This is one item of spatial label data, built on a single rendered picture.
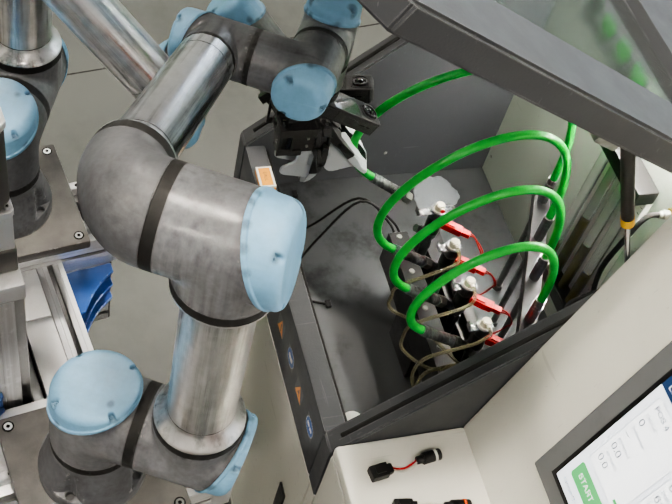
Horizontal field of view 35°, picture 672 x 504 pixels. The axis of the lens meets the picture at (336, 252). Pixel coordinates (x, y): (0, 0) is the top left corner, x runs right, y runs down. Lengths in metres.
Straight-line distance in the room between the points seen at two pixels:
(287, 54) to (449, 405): 0.63
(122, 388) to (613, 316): 0.66
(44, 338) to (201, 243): 0.81
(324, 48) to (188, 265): 0.46
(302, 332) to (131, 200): 0.85
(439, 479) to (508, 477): 0.11
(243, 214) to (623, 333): 0.64
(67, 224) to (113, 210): 0.78
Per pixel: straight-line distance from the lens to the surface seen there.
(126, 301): 2.99
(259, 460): 2.26
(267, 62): 1.38
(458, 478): 1.74
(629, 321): 1.48
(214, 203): 1.03
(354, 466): 1.70
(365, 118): 1.61
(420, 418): 1.71
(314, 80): 1.36
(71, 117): 3.42
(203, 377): 1.22
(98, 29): 1.49
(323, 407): 1.77
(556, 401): 1.60
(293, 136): 1.57
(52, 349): 1.80
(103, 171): 1.07
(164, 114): 1.18
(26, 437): 1.62
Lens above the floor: 2.47
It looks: 51 degrees down
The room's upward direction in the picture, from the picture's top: 17 degrees clockwise
